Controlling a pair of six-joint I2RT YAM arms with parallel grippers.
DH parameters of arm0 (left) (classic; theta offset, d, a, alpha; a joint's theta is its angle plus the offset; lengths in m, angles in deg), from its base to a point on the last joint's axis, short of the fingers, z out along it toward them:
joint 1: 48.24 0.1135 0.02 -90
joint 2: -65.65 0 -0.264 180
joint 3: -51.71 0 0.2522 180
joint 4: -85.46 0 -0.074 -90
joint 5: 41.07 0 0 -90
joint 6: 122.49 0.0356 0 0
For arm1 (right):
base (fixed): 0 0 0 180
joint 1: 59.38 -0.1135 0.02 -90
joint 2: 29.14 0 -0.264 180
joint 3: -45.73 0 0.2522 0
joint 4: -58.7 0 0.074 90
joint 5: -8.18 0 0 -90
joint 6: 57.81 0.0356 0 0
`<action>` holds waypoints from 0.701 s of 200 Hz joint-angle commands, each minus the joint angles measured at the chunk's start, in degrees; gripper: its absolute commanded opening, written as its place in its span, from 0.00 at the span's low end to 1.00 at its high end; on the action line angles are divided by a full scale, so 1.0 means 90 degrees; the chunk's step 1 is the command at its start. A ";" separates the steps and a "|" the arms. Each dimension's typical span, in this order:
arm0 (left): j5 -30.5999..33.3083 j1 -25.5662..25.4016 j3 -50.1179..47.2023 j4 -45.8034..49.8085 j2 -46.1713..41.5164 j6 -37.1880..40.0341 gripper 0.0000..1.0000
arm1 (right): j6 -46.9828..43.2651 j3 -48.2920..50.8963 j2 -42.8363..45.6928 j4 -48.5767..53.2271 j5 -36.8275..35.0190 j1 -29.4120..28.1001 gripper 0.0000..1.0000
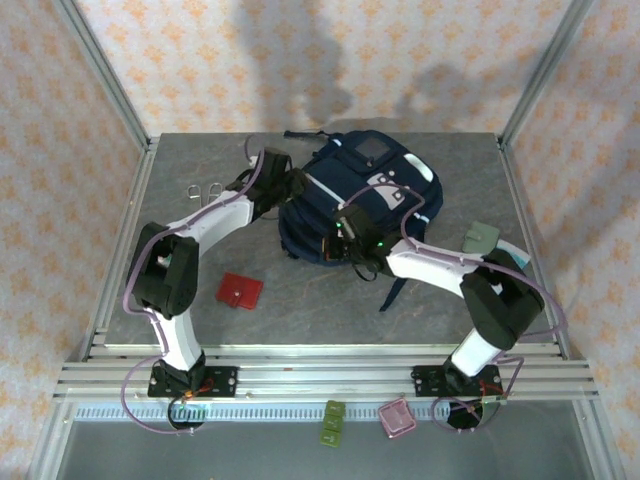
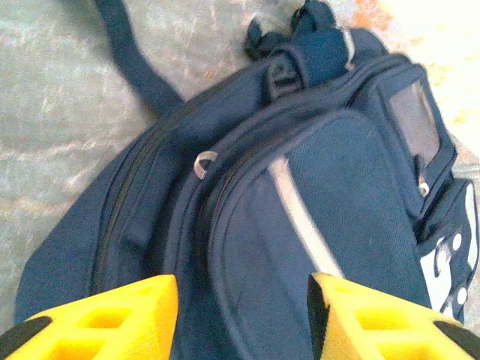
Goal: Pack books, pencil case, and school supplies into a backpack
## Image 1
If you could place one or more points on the grey-green snap pouch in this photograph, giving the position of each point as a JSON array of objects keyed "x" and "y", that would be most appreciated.
[{"x": 481, "y": 236}]

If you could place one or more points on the light blue white packet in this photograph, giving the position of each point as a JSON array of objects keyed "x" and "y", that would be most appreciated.
[{"x": 515, "y": 252}]

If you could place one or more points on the aluminium front rail beam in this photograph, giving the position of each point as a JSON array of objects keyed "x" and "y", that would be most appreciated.
[{"x": 320, "y": 375}]

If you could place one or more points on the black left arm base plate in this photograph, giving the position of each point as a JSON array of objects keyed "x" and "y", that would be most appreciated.
[{"x": 225, "y": 382}]

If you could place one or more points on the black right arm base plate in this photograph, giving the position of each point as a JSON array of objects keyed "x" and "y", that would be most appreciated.
[{"x": 425, "y": 382}]

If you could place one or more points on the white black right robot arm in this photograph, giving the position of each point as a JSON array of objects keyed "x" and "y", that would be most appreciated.
[{"x": 430, "y": 265}]

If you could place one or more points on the navy blue backpack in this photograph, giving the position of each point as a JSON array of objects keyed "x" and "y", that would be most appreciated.
[{"x": 360, "y": 195}]

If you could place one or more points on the aluminium frame post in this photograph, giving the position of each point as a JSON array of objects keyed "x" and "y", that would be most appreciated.
[
  {"x": 545, "y": 70},
  {"x": 100, "y": 75}
]

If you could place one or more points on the pink square plastic case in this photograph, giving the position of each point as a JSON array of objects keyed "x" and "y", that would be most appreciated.
[{"x": 397, "y": 419}]

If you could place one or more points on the aluminium side rail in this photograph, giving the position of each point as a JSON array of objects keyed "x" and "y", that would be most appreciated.
[
  {"x": 125, "y": 240},
  {"x": 520, "y": 200}
]

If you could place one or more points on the red snap wallet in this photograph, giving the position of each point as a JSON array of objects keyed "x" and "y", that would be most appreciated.
[{"x": 239, "y": 291}]

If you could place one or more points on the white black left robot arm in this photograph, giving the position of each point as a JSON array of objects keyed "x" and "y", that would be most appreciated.
[{"x": 180, "y": 340}]

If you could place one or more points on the metal scissor tongs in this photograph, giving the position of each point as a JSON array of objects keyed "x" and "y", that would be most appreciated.
[{"x": 207, "y": 191}]

